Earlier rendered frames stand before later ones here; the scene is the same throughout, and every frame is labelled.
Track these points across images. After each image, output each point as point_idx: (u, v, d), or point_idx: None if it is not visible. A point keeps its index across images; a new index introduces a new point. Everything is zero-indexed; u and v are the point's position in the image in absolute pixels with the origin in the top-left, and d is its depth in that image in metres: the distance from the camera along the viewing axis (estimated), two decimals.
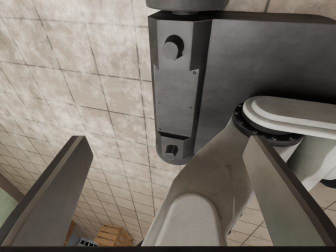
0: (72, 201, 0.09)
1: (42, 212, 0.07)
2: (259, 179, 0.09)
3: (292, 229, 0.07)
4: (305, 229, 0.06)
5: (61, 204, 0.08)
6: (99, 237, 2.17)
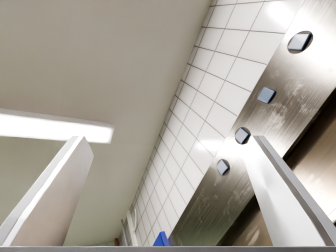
0: (72, 201, 0.09)
1: (42, 212, 0.07)
2: (259, 179, 0.09)
3: (292, 229, 0.07)
4: (305, 229, 0.06)
5: (61, 204, 0.08)
6: None
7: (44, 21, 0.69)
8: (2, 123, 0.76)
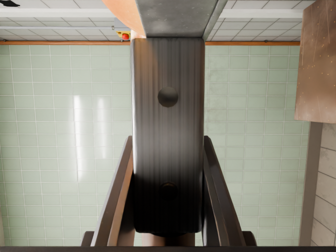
0: None
1: (127, 212, 0.07)
2: None
3: (209, 229, 0.07)
4: (213, 229, 0.06)
5: (133, 204, 0.08)
6: None
7: None
8: None
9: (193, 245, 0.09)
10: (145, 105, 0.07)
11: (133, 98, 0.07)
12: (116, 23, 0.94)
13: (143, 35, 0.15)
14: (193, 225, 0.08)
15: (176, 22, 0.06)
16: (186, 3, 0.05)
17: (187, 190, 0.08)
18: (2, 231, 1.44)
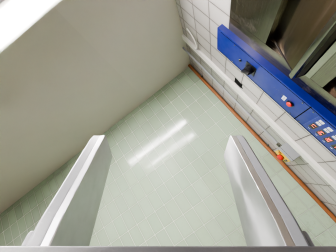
0: (96, 201, 0.09)
1: (73, 212, 0.07)
2: (236, 179, 0.09)
3: (261, 229, 0.07)
4: (270, 229, 0.06)
5: (88, 204, 0.08)
6: None
7: None
8: (0, 25, 0.70)
9: None
10: None
11: None
12: (285, 147, 1.06)
13: None
14: None
15: None
16: None
17: None
18: (78, 152, 1.86)
